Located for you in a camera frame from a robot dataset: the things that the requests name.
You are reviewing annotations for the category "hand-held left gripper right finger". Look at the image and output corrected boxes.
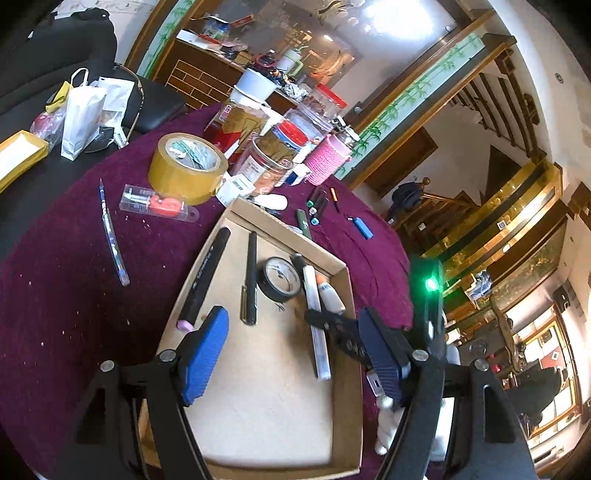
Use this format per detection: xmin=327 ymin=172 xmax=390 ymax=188
xmin=358 ymin=307 xmax=539 ymax=480

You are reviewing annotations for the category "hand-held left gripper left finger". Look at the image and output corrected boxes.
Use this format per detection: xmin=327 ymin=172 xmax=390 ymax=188
xmin=60 ymin=305 xmax=230 ymax=480

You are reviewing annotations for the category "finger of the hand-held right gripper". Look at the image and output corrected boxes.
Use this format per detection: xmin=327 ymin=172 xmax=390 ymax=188
xmin=304 ymin=308 xmax=370 ymax=367

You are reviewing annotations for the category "white correction pen orange tip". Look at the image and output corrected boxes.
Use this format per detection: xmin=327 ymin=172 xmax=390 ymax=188
xmin=314 ymin=272 xmax=346 ymax=315

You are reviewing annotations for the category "white marker grey cap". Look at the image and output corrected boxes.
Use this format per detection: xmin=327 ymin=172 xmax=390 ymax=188
xmin=292 ymin=254 xmax=332 ymax=381

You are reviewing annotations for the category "black tape roll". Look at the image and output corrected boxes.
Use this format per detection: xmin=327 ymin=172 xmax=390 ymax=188
xmin=257 ymin=257 xmax=303 ymax=303

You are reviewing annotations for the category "shallow cardboard box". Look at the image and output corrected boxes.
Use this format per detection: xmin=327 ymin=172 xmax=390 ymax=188
xmin=139 ymin=196 xmax=363 ymax=478

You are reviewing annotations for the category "black marker pink cap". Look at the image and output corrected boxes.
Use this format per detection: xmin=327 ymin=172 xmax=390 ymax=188
xmin=178 ymin=227 xmax=232 ymax=332

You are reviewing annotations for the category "black pen with clip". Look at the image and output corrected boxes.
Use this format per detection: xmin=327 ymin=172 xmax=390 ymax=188
xmin=240 ymin=231 xmax=259 ymax=326

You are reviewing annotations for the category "white square charger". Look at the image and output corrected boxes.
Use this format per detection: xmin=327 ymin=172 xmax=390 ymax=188
xmin=375 ymin=397 xmax=404 ymax=455

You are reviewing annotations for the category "blue cylindrical battery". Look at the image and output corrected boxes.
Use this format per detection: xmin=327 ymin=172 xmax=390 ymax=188
xmin=346 ymin=215 xmax=374 ymax=240

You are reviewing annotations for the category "dark green pen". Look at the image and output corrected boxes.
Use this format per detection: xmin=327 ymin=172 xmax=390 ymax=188
xmin=295 ymin=209 xmax=314 ymax=240

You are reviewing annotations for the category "wooden stair railing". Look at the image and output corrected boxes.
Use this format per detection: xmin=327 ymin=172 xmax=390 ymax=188
xmin=388 ymin=178 xmax=476 ymax=241

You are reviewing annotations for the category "dark hanging jacket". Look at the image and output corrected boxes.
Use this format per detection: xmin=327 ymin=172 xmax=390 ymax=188
xmin=392 ymin=181 xmax=423 ymax=222

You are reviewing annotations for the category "black marker blue cap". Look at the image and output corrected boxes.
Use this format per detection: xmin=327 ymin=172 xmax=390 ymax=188
xmin=310 ymin=196 xmax=329 ymax=226

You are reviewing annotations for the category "gold framed cabinet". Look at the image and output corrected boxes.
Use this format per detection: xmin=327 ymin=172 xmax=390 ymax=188
xmin=416 ymin=159 xmax=591 ymax=462

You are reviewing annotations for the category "blue patterned pen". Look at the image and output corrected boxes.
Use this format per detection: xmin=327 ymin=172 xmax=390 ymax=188
xmin=98 ymin=178 xmax=131 ymax=287

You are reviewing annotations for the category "packaged orange item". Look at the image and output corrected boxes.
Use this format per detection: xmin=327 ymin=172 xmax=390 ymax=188
xmin=119 ymin=185 xmax=199 ymax=223

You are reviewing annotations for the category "brown wooden door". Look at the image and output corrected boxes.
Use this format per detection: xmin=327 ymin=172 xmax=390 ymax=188
xmin=365 ymin=129 xmax=437 ymax=197

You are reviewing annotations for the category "pink knitted bottle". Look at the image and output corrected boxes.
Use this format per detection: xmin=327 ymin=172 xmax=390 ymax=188
xmin=302 ymin=124 xmax=358 ymax=186

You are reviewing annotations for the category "yellow tape roll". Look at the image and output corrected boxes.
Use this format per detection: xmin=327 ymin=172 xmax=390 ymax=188
xmin=148 ymin=132 xmax=229 ymax=206

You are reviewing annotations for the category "clear jar orange label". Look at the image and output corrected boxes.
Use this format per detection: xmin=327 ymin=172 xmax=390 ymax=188
xmin=233 ymin=136 xmax=296 ymax=190

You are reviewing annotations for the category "blue red lidded jar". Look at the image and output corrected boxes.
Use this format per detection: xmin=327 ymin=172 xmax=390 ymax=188
xmin=272 ymin=121 xmax=319 ymax=151

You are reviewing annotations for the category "clear jar blue label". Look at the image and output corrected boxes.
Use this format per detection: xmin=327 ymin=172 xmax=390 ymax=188
xmin=281 ymin=108 xmax=333 ymax=139

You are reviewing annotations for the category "bamboo print panel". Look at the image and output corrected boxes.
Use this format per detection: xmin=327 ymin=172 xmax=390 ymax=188
xmin=342 ymin=37 xmax=485 ymax=181

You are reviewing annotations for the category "clear jar red lid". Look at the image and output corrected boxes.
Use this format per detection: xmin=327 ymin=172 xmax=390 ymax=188
xmin=302 ymin=84 xmax=348 ymax=127

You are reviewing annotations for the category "white plastic tub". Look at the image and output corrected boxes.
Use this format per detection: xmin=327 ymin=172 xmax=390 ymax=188
xmin=205 ymin=68 xmax=278 ymax=153

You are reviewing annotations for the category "white paper bag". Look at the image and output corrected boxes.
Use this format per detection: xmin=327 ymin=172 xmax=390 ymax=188
xmin=61 ymin=85 xmax=108 ymax=161
xmin=90 ymin=76 xmax=136 ymax=139

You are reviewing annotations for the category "wooden cabinet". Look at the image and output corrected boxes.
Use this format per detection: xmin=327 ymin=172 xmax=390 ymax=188
xmin=124 ymin=0 xmax=361 ymax=121

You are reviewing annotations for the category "flat yellow box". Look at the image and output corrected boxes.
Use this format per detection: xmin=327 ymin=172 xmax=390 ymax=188
xmin=0 ymin=130 xmax=49 ymax=195

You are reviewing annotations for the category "pink plastic item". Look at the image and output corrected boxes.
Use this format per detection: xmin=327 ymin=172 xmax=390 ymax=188
xmin=31 ymin=111 xmax=63 ymax=139

